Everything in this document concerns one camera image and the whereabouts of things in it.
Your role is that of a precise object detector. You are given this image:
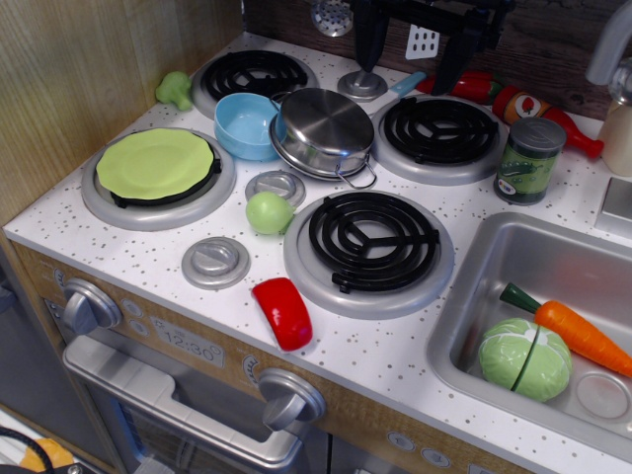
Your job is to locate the grey left oven dial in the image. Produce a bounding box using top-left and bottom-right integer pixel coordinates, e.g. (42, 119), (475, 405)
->
(61, 277), (122, 336)

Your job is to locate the green toy cabbage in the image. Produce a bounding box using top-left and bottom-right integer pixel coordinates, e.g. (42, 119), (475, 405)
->
(478, 318), (573, 402)

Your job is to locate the grey sink faucet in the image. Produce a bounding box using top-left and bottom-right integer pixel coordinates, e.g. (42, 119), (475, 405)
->
(586, 1), (631, 106)

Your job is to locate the yellow object bottom left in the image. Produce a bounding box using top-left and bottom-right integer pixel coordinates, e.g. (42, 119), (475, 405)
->
(19, 437), (75, 470)

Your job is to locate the grey back stovetop knob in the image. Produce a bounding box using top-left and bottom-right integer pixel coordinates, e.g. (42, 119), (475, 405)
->
(337, 69), (388, 103)

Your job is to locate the orange toy carrot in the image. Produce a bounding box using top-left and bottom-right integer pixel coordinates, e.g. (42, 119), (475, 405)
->
(500, 283), (631, 377)

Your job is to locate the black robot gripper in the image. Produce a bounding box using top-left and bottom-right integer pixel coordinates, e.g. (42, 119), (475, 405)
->
(351, 1), (515, 96)

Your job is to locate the green pickle can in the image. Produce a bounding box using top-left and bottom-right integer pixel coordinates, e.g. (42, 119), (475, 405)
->
(494, 118), (566, 205)

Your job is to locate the hanging steel skimmer ladle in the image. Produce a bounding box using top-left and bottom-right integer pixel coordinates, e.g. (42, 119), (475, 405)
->
(310, 0), (353, 38)

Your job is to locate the grey front stovetop knob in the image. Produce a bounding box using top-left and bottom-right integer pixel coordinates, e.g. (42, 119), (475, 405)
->
(182, 237), (251, 290)

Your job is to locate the steel sink basin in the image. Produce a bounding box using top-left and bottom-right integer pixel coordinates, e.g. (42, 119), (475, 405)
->
(428, 212), (631, 462)

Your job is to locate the grey middle stovetop knob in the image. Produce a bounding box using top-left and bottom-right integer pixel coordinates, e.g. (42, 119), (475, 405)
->
(245, 170), (306, 208)

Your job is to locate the hanging white spatula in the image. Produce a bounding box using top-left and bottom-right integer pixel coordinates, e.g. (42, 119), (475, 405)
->
(405, 25), (440, 60)

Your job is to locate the green toy plate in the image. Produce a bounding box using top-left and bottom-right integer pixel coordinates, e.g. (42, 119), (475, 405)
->
(96, 128), (215, 201)

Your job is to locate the red toy ketchup bottle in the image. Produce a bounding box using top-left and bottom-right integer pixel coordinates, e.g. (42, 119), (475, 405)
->
(492, 86), (604, 159)

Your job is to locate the grey stovetop knob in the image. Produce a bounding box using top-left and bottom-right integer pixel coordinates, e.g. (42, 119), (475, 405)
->
(245, 170), (306, 208)
(182, 237), (251, 290)
(337, 69), (388, 103)

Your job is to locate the cream toy milk bottle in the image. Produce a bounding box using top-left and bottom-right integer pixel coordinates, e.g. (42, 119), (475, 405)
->
(598, 101), (632, 177)

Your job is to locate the grey right oven dial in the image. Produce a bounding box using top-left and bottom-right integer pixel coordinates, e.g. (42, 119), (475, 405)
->
(259, 367), (327, 435)

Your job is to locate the red toy chili pepper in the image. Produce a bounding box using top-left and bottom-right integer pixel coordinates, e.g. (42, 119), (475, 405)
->
(444, 70), (505, 105)

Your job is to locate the green toy broccoli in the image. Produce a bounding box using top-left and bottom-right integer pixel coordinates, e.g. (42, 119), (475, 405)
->
(155, 71), (193, 112)

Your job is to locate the front right stove burner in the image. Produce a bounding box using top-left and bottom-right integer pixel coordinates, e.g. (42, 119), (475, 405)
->
(283, 192), (455, 320)

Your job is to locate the grey oven dial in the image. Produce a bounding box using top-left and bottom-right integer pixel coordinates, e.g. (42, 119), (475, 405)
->
(61, 277), (122, 336)
(259, 367), (327, 435)

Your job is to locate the green toy pear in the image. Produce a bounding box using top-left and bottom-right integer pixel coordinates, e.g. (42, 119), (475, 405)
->
(246, 192), (295, 235)

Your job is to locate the back left stove burner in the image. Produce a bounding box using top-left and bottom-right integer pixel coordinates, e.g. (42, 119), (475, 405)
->
(192, 50), (319, 119)

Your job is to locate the steel toy pot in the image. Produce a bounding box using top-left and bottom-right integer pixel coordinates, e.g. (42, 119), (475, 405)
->
(269, 88), (377, 190)

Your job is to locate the back right stove burner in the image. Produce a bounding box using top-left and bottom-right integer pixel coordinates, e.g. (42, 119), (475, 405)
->
(372, 95), (508, 186)

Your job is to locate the grey oven door handle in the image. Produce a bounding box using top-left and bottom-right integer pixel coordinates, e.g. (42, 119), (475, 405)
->
(63, 335), (328, 473)

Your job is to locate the blue utensil handle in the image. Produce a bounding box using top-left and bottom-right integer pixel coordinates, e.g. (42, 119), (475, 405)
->
(386, 71), (427, 99)

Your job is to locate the red toy sushi piece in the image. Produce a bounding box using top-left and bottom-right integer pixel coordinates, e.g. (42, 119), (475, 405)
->
(252, 277), (313, 352)

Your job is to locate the blue toy bowl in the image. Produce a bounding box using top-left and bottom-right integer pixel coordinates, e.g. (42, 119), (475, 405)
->
(214, 93), (279, 162)

